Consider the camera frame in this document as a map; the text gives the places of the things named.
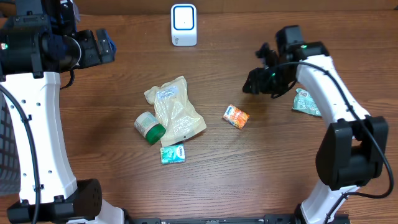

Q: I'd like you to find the orange Kleenex tissue pack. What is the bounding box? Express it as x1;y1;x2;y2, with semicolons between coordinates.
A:
223;105;249;129

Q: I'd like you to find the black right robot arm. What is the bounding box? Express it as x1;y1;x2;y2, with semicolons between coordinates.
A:
243;26;392;223

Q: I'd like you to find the white barcode scanner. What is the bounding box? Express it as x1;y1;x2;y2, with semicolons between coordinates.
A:
170;3;197;47

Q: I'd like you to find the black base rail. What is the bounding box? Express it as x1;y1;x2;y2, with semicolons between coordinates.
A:
131;215;294;224

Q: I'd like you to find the small teal white packet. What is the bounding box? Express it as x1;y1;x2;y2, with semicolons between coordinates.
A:
160;144;186;165

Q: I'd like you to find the grey plastic basket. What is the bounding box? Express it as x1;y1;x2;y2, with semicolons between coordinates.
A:
0;94;21;196

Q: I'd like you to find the teal tissue pack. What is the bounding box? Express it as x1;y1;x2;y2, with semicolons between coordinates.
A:
292;88;321;116

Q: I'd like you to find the white bottle with green cap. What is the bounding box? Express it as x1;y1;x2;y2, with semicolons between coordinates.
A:
134;111;166;145

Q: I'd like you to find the clear plastic pouch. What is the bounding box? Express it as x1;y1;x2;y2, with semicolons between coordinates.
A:
144;76;206;147

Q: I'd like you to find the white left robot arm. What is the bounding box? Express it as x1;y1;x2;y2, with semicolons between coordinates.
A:
1;0;129;223

